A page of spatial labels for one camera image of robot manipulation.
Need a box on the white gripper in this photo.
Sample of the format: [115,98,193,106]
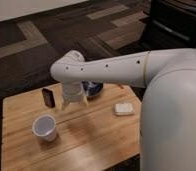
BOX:
[61,83,89,110]

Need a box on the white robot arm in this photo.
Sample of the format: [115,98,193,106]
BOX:
[50,48,196,171]

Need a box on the blue patterned bowl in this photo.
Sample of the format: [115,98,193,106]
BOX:
[83,82,103,98]

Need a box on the white rectangular sponge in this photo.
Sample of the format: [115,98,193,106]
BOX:
[114,103,135,116]

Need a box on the black furniture unit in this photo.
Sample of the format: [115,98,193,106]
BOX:
[139,0,196,50]

